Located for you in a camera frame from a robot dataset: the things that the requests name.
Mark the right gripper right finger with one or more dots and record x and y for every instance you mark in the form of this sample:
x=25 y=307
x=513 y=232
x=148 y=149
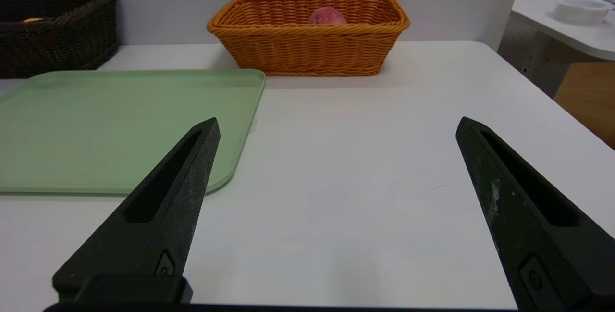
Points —
x=543 y=225

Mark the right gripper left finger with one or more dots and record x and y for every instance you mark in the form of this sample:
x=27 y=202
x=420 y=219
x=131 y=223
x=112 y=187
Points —
x=144 y=235

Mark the pink peach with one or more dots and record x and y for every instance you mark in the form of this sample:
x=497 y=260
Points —
x=326 y=16

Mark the dark brown wicker basket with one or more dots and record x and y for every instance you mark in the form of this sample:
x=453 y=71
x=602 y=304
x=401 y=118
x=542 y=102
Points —
x=57 y=33

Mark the orange wicker basket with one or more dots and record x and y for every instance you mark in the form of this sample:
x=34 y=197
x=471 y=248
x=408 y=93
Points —
x=307 y=43

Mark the green plastic tray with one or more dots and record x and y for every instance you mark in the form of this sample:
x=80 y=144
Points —
x=96 y=129

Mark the white side table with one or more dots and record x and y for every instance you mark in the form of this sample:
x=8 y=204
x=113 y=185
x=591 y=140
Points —
x=562 y=23

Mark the white plate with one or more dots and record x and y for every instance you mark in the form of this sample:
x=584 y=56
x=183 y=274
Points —
x=581 y=10

